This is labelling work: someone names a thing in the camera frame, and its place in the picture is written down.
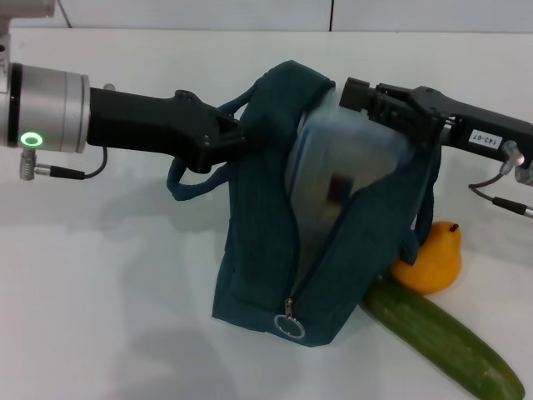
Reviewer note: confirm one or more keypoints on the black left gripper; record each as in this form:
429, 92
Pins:
145, 123

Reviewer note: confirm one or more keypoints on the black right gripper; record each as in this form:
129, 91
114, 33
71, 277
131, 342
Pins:
470, 125

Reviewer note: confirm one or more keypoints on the clear plastic food container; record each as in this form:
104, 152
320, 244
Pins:
345, 154

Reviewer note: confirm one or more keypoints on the dark teal fabric bag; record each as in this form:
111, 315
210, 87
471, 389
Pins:
262, 233

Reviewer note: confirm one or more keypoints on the orange pear fruit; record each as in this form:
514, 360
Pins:
433, 266

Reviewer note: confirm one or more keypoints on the long green cucumber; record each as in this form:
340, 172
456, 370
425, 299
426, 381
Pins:
437, 337

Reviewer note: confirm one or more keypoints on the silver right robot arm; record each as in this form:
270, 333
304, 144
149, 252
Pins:
525, 175

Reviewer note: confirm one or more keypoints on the small silver connector plug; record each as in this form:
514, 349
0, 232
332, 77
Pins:
109, 86

